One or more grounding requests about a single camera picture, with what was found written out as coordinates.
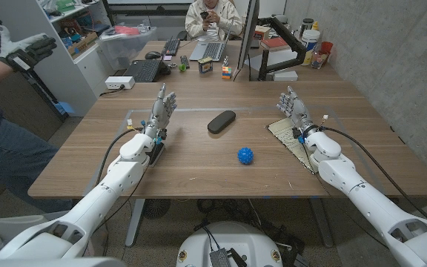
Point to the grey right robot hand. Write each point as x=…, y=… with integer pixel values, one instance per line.
x=298, y=111

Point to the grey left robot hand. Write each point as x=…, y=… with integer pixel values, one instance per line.
x=160, y=113

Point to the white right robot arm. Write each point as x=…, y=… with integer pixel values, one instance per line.
x=347, y=178

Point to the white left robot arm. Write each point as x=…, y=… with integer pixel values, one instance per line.
x=124, y=174

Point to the black glasses case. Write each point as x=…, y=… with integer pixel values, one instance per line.
x=221, y=121

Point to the blue spiky ball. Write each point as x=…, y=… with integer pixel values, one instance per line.
x=245, y=155

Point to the flat white box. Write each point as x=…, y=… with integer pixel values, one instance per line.
x=285, y=76

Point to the black flat rectangular device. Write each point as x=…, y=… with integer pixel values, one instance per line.
x=158, y=154

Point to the black laptop keyboard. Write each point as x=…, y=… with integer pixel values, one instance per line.
x=145, y=70

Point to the small green object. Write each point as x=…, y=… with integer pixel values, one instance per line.
x=182, y=67

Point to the white power adapter box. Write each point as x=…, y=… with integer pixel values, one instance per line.
x=119, y=82

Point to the pink sticky note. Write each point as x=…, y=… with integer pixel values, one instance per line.
x=167, y=58

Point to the clear jar with small items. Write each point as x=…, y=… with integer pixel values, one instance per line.
x=319, y=59

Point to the black remote control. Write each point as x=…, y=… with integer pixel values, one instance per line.
x=184, y=61

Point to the black computer mouse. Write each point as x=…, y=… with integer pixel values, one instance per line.
x=152, y=55

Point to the small black keyboard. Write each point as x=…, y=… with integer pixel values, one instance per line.
x=171, y=46

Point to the red cup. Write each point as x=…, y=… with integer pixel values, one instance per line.
x=326, y=47

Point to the red book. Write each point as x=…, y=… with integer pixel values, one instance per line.
x=274, y=43

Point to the white plastic jar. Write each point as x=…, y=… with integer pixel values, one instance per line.
x=310, y=40

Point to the clear plastic storage bin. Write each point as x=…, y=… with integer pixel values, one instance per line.
x=124, y=46

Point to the colourful Rubik's cube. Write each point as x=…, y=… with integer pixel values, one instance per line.
x=227, y=72

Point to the silver laptop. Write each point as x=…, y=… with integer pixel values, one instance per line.
x=213, y=50

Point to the brown cardboard box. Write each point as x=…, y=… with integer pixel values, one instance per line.
x=262, y=32

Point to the dark lidded bottle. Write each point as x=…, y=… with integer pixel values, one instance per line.
x=307, y=25

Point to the yellow bottle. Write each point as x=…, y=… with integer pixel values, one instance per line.
x=315, y=26

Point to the dark computer monitor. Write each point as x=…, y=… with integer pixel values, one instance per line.
x=250, y=33

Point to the round black fan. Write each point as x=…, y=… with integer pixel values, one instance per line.
x=156, y=208

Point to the white shelf cabinet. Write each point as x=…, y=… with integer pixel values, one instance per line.
x=65, y=81

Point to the cardboard box with clutter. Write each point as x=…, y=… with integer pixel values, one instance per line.
x=82, y=43

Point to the black smartphone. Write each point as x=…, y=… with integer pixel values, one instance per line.
x=204, y=15

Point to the grey table leg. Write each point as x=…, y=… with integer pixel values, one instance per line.
x=321, y=222
x=135, y=222

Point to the seated person in white jacket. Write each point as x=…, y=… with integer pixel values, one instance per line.
x=228, y=15

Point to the white robot torso base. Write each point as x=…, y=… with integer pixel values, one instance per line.
x=243, y=241

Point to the white black glove with tracker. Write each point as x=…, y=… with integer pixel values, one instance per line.
x=24, y=50

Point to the standing person in jeans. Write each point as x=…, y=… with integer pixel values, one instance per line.
x=9, y=155

